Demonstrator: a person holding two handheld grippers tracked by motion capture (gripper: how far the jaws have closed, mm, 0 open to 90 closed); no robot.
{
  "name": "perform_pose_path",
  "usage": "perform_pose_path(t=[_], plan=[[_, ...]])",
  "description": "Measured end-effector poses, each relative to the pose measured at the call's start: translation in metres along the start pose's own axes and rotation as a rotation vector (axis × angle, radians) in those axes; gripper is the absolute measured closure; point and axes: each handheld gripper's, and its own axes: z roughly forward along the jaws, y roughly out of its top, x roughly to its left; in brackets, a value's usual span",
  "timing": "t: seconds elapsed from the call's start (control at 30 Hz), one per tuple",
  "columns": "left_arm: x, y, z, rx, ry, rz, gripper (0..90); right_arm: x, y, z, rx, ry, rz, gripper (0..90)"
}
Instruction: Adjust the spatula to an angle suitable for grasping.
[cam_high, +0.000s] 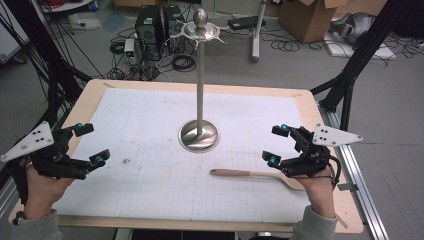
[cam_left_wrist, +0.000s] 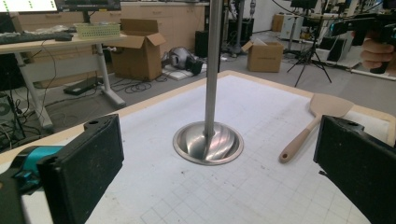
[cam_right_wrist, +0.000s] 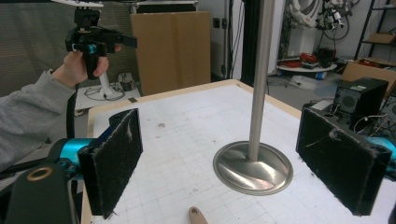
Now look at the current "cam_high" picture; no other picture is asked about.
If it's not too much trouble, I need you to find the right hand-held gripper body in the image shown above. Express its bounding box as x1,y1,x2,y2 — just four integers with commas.
281,123,364,178

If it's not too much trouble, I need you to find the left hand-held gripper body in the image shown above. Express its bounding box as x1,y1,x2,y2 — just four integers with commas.
0,120,93,181

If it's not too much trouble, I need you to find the wooden spoon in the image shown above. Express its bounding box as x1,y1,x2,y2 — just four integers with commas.
209,168,308,192

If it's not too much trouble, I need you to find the metal utensil stand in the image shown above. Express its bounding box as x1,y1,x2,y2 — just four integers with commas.
165,8,228,154

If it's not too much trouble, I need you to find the person's right hand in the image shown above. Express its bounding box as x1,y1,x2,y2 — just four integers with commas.
298,165,338,220

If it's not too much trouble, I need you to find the person's left hand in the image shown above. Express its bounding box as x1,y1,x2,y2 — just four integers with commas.
23,164,76,221

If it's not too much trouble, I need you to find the white grid mat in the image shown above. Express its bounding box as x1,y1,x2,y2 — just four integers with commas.
53,87,313,224

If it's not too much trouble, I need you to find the black wrist watch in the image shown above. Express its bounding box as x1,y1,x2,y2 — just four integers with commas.
13,210,26,226

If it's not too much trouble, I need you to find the white adapter box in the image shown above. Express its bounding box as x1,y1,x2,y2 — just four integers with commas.
123,38,136,58

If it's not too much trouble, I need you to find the white flat board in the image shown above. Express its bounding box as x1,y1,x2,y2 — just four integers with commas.
323,39,398,61

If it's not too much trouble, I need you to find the white stand leg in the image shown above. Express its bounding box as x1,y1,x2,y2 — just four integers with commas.
250,0,268,64

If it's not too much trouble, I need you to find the clear plastic bag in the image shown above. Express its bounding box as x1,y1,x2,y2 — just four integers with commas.
68,12,103,31

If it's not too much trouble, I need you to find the open cardboard box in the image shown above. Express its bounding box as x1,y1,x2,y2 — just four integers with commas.
278,0,349,44

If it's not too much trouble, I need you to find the black flat device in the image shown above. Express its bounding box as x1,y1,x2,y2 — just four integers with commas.
227,15,267,32

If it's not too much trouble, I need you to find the large black computer tower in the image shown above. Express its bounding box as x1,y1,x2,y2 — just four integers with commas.
134,4,165,63

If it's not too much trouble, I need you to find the white round table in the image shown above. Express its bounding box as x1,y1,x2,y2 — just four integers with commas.
39,0,94,14

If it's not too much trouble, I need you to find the grey white headset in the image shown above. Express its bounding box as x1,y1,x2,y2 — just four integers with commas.
329,12,376,46

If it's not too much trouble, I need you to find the slim black computer tower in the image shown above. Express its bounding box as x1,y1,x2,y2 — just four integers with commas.
162,4,186,54

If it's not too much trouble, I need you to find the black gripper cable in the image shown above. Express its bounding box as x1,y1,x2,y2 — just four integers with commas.
328,154,342,188

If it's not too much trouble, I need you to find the aluminium rail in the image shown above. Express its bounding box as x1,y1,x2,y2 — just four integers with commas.
318,104,391,240

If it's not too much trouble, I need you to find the black metal frame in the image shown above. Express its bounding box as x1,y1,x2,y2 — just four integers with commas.
0,0,94,206
309,0,424,133

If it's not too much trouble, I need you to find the coiled black cable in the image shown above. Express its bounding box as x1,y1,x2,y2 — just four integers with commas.
171,53,198,73

